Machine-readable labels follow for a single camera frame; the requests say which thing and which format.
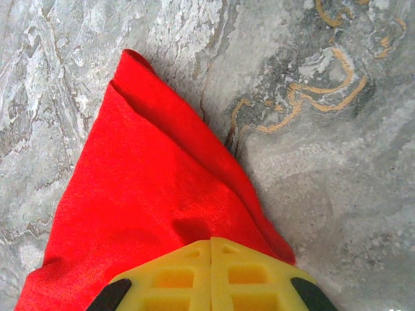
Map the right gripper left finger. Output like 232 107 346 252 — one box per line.
93 239 213 311

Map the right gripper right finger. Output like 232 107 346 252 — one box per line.
210 236 338 311

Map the red t-shirt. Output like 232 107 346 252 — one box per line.
14 48 298 311

